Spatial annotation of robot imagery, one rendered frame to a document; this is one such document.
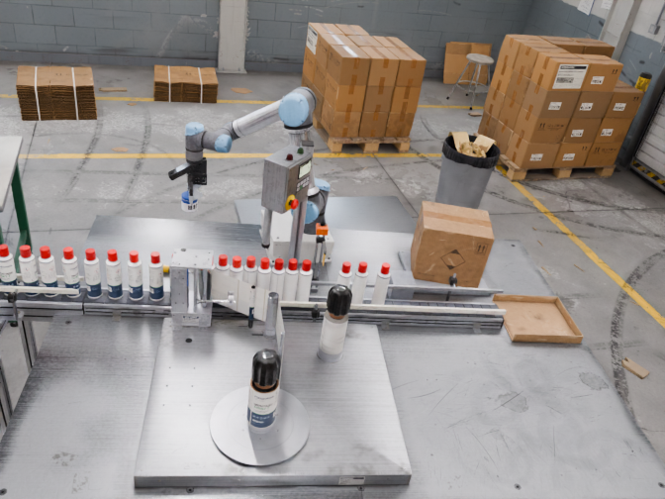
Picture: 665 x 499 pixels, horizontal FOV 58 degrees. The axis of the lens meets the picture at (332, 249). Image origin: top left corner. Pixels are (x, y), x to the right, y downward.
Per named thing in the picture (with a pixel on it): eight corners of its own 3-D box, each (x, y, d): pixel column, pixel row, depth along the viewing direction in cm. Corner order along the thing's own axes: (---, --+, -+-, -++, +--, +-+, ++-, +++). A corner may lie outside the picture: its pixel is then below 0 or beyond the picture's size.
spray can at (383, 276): (371, 309, 241) (380, 268, 229) (369, 301, 245) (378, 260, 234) (384, 310, 242) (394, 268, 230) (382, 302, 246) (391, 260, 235)
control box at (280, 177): (260, 206, 217) (263, 157, 206) (285, 189, 229) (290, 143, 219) (283, 216, 213) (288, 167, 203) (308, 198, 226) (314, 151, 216)
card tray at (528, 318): (512, 341, 244) (515, 334, 242) (491, 300, 265) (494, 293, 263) (580, 344, 249) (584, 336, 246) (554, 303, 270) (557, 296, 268)
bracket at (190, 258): (170, 267, 204) (170, 265, 203) (174, 249, 213) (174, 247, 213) (211, 269, 206) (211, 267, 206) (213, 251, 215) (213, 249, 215)
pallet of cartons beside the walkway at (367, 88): (410, 152, 593) (429, 61, 544) (330, 153, 566) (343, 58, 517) (367, 106, 686) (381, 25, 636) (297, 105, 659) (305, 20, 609)
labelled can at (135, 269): (128, 301, 226) (125, 255, 214) (130, 292, 230) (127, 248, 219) (142, 301, 227) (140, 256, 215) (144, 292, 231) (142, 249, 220)
